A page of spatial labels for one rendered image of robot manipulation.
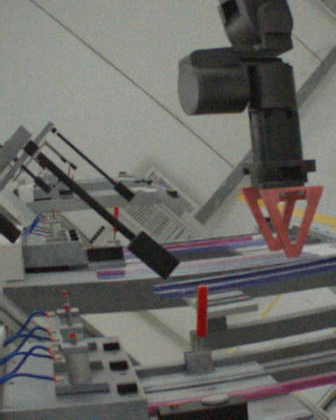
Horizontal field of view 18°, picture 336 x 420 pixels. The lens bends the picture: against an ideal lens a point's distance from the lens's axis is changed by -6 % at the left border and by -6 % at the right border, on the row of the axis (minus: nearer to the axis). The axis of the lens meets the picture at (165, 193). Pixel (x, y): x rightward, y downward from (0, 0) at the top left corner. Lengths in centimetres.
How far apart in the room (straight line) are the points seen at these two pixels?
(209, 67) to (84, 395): 39
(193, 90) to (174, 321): 456
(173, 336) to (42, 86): 351
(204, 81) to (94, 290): 96
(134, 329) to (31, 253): 334
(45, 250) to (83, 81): 637
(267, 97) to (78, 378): 39
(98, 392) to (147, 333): 472
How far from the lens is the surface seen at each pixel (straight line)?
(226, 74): 114
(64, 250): 234
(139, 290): 204
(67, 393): 96
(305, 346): 130
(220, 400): 91
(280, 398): 109
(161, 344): 568
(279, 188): 112
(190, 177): 873
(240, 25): 118
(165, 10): 878
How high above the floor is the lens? 132
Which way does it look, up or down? 6 degrees down
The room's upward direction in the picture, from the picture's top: 49 degrees counter-clockwise
